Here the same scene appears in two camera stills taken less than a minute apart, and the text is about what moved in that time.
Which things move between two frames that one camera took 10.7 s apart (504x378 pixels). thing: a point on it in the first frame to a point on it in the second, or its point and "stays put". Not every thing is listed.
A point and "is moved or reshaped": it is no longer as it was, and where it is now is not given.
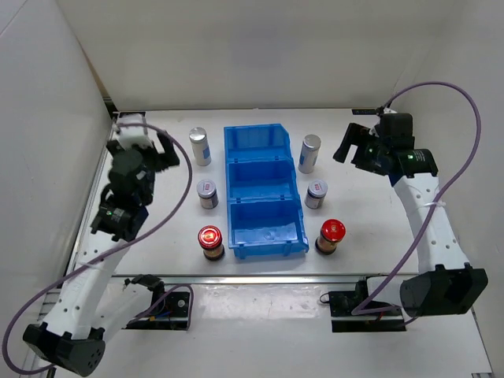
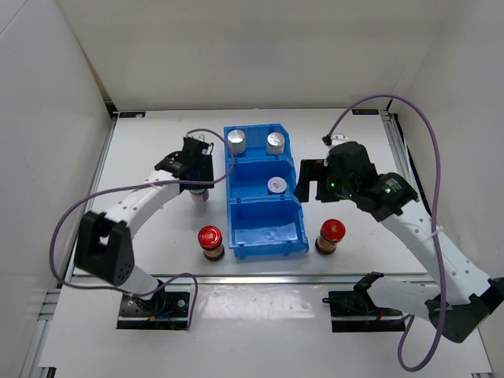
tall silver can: x=198 y=138 is moved or reshaped
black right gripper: x=358 y=135 to x=313 y=170
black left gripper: x=164 y=160 to x=206 y=167
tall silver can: x=309 y=153 to x=276 y=143
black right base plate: x=354 y=312 stays put
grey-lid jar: x=316 y=194 is moved or reshaped
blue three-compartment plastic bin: x=264 y=214 stays put
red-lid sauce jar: x=210 y=239 stays put
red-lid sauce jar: x=332 y=231 stays put
